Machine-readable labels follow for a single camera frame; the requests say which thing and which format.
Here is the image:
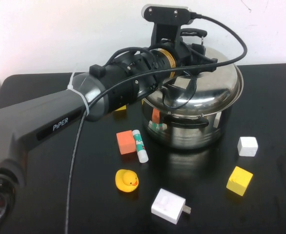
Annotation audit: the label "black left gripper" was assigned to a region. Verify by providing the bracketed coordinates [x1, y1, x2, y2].
[173, 36, 218, 73]

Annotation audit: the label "stainless steel lid black knob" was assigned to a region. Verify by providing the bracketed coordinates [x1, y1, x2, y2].
[143, 46, 244, 115]

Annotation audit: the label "yellow foam cube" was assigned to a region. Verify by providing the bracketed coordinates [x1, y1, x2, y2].
[225, 166, 254, 196]
[113, 104, 128, 113]

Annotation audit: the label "white foam cube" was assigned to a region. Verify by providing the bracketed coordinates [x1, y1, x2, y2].
[237, 136, 259, 157]

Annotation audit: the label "white glue stick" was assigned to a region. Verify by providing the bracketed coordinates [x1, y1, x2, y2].
[131, 129, 149, 164]

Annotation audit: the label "orange foam cube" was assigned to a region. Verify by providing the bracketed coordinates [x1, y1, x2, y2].
[116, 130, 137, 156]

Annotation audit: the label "white zip tie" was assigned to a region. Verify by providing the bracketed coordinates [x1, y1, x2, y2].
[68, 70, 90, 115]

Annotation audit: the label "yellow rubber duck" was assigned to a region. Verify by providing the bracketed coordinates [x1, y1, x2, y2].
[115, 169, 140, 192]

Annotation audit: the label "black camera cable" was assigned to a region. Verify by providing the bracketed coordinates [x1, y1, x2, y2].
[64, 12, 248, 234]

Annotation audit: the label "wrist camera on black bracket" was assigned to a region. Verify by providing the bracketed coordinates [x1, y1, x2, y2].
[141, 4, 195, 49]

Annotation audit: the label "stainless steel pot black handles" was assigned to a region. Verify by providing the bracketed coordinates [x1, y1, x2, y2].
[142, 28, 234, 150]

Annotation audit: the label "white wall charger plug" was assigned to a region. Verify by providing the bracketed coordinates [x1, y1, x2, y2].
[150, 188, 192, 225]

